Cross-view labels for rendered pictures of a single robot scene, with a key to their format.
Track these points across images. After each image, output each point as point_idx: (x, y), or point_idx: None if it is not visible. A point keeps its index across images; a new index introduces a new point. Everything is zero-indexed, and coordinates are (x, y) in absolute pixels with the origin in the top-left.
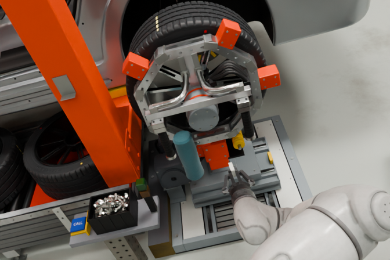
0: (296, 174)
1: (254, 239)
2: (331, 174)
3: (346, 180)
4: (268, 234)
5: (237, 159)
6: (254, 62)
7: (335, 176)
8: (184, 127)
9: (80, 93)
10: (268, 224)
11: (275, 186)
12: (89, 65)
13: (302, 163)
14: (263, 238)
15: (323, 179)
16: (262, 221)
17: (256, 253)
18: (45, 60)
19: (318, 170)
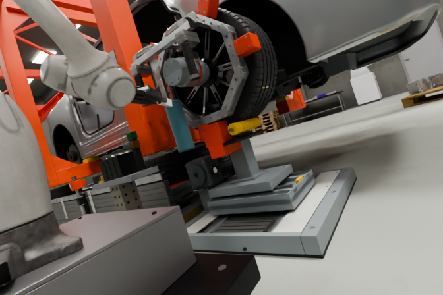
0: (324, 203)
1: (40, 71)
2: (383, 216)
3: (402, 224)
4: (51, 64)
5: (262, 175)
6: (225, 24)
7: (388, 219)
8: (199, 116)
9: (119, 64)
10: (62, 60)
11: (286, 203)
12: (133, 50)
13: (353, 205)
14: (45, 69)
15: (368, 220)
16: (58, 54)
17: None
18: (106, 41)
19: (368, 213)
